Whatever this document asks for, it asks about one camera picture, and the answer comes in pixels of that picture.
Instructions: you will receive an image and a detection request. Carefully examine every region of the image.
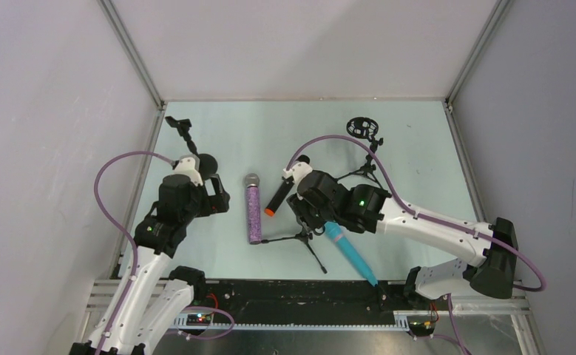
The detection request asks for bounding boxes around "teal blue microphone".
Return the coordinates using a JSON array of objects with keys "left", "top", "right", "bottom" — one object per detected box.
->
[{"left": 324, "top": 221, "right": 379, "bottom": 287}]

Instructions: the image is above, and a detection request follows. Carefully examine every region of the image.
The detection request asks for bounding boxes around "black microphone orange cap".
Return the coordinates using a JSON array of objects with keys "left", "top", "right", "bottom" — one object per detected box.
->
[{"left": 264, "top": 155, "right": 310, "bottom": 217}]

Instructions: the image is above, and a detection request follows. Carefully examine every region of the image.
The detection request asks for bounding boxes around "black small tripod stand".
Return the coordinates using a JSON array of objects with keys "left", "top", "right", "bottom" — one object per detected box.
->
[{"left": 261, "top": 226, "right": 328, "bottom": 274}]

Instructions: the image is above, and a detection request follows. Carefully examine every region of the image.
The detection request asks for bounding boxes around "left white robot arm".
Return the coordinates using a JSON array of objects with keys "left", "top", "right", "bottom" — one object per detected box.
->
[{"left": 70, "top": 172, "right": 229, "bottom": 354}]

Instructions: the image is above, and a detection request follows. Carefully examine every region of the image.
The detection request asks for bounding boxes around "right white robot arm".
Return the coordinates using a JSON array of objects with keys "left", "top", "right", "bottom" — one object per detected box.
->
[{"left": 282, "top": 164, "right": 518, "bottom": 300}]

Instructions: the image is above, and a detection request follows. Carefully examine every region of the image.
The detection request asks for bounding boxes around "black round-base mic stand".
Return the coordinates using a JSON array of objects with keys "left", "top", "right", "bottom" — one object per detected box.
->
[{"left": 165, "top": 116, "right": 218, "bottom": 180}]

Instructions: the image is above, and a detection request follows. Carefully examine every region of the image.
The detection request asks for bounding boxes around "purple glitter microphone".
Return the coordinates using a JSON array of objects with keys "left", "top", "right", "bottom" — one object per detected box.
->
[{"left": 244, "top": 173, "right": 262, "bottom": 245}]

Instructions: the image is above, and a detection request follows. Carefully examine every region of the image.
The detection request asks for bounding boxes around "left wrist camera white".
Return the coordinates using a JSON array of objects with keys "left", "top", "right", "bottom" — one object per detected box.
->
[{"left": 173, "top": 155, "right": 204, "bottom": 186}]

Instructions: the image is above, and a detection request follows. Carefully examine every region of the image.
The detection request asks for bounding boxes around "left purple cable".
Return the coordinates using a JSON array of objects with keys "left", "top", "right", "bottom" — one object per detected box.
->
[{"left": 93, "top": 150, "right": 236, "bottom": 355}]

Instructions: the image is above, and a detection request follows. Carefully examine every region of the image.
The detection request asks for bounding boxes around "purple cable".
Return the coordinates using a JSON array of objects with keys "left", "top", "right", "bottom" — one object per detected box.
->
[
  {"left": 93, "top": 150, "right": 236, "bottom": 355},
  {"left": 285, "top": 135, "right": 547, "bottom": 355}
]

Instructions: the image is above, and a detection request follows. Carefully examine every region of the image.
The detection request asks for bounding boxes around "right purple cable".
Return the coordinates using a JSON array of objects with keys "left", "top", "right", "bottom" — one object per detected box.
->
[{"left": 285, "top": 135, "right": 547, "bottom": 355}]

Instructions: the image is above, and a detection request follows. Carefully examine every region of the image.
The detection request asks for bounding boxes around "black shock-mount tripod stand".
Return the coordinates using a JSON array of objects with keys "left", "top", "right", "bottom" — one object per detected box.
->
[{"left": 337, "top": 116, "right": 391, "bottom": 189}]

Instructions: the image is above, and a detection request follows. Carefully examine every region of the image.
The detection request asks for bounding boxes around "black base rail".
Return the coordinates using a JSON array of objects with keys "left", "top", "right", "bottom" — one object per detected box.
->
[{"left": 194, "top": 279, "right": 431, "bottom": 326}]

